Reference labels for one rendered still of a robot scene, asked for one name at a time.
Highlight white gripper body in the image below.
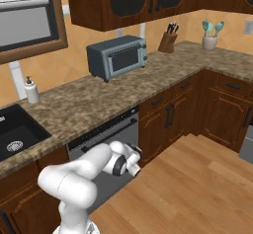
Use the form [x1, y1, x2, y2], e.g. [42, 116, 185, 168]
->
[126, 147, 143, 179]

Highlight steel dishwasher door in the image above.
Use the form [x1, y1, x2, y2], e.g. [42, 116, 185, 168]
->
[66, 105, 140, 212]

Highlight dark wood sink cupboard door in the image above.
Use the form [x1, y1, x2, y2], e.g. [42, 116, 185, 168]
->
[0, 144, 71, 234]

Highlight dark wood drawer front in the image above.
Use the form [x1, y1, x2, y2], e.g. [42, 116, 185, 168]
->
[138, 89, 173, 120]
[170, 76, 196, 99]
[211, 74, 253, 101]

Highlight blue-grey toaster oven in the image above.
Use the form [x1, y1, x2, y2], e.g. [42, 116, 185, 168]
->
[86, 35, 149, 83]

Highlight grey steel appliance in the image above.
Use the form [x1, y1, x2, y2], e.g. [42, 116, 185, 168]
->
[237, 123, 253, 165]

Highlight black sink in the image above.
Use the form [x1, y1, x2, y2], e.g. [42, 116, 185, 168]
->
[0, 104, 53, 163]

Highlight white soap dispenser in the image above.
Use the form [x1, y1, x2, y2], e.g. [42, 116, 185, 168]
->
[24, 75, 41, 105]

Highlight wooden knife block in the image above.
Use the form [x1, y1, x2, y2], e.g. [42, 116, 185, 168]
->
[157, 31, 179, 54]

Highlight white utensil pot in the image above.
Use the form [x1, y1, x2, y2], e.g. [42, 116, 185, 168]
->
[202, 35, 218, 51]

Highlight teal spatula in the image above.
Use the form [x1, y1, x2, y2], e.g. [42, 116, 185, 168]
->
[202, 19, 214, 38]

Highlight teal spoon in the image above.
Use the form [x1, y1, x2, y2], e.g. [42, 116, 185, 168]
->
[213, 20, 225, 38]

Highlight black dishwasher handle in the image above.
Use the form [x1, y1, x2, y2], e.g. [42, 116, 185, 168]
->
[80, 117, 138, 153]

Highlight black cupboard door handle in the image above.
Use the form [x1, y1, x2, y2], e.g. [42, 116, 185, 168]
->
[242, 106, 253, 129]
[0, 209, 17, 234]
[164, 106, 172, 129]
[169, 103, 176, 126]

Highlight black-handled knives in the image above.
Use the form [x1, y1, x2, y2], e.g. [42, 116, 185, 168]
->
[166, 21, 181, 37]

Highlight wooden window frame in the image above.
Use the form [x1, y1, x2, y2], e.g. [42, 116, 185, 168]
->
[0, 0, 69, 65]

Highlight white wall socket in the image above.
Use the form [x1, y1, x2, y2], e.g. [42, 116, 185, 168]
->
[242, 19, 253, 36]

